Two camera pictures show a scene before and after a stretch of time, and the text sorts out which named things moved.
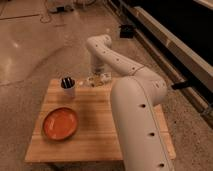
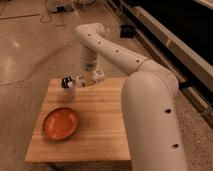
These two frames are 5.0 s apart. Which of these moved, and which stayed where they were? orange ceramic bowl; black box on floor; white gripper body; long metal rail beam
Moved: white gripper body
Stayed: long metal rail beam; orange ceramic bowl; black box on floor
